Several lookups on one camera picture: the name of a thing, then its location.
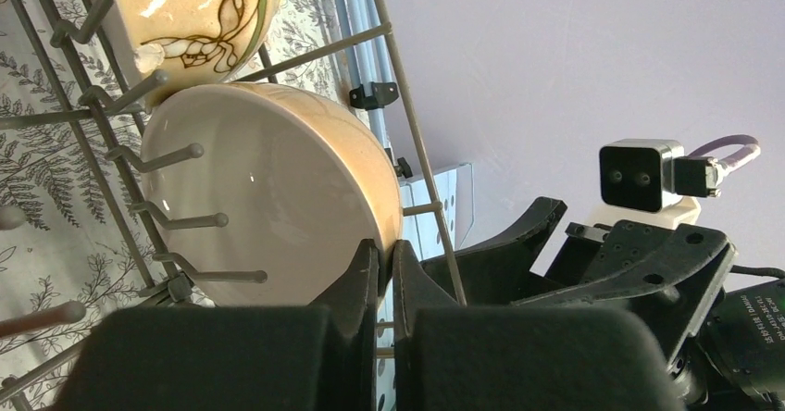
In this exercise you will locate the blue folded metal stand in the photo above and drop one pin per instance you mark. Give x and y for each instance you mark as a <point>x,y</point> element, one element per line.
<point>370,70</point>

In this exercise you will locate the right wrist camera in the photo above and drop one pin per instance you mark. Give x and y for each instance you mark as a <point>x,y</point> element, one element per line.
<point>649,175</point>

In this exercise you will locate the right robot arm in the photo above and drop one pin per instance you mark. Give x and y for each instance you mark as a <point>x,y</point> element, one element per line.
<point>737,360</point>

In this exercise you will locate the beige bowl with leaf pattern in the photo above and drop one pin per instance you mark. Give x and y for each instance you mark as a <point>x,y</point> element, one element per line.
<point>193,41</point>

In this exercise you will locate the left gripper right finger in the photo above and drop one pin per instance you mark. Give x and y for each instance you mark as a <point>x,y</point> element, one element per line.
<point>453,357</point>

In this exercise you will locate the floral patterned table mat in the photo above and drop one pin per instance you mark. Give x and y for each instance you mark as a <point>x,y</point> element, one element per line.
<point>79,241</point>

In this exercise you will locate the grey wire dish rack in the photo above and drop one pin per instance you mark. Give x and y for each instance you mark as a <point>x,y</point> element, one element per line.
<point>148,94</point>

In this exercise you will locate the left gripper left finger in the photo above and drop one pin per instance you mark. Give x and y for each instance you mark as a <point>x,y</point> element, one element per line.
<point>315,357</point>

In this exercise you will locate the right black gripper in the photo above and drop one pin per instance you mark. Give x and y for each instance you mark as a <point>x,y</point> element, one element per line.
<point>669,278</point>

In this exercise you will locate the plain beige bowl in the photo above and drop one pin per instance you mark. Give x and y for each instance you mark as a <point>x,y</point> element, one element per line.
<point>301,180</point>

